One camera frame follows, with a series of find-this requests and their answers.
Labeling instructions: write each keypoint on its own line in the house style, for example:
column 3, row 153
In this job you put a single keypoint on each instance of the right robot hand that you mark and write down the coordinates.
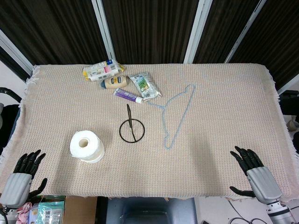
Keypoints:
column 264, row 179

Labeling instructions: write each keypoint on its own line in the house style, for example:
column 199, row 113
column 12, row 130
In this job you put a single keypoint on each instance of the green white foil pouch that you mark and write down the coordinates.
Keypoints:
column 143, row 85

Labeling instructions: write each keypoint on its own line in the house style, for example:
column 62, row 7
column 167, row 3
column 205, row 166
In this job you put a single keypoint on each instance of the teal packaged goods bag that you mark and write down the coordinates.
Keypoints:
column 50, row 211

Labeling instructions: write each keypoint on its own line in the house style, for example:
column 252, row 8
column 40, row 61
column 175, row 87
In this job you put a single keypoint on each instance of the white toilet paper roll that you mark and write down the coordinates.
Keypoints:
column 87, row 146

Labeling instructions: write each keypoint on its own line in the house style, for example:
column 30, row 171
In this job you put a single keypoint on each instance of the black equipment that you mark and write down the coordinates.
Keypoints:
column 289, row 102

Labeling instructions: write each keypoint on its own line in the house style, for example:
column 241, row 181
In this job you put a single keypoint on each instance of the grey plastic bin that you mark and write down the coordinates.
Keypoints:
column 149, row 210

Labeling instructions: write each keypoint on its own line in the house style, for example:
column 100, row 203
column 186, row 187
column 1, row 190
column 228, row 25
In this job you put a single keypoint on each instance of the pink cloth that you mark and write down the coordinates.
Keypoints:
column 24, row 212

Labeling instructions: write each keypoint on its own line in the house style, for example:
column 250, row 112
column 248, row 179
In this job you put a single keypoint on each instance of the beige woven tablecloth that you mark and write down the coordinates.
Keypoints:
column 149, row 130

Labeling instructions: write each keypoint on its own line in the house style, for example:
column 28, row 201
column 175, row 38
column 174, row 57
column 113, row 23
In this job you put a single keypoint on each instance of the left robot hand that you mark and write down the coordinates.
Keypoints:
column 16, row 184

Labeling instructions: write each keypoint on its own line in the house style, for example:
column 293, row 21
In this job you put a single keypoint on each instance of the cream bottle with blue cap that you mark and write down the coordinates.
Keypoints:
column 114, row 82

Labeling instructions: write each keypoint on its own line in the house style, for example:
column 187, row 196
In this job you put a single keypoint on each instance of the black chair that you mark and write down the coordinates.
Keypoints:
column 8, row 112

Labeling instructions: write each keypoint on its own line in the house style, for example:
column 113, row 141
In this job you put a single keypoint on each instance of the purple white tube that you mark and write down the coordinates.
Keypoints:
column 127, row 95

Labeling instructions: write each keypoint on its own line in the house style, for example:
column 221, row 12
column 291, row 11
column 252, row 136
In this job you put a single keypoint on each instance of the white yellow snack package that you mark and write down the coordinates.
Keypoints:
column 102, row 70

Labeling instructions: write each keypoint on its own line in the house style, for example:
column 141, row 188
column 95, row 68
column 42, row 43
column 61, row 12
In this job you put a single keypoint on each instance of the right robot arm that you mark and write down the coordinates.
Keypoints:
column 280, row 213

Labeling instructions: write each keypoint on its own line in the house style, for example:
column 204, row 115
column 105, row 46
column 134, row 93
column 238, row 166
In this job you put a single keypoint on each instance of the brown cardboard box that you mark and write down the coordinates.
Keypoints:
column 80, row 210

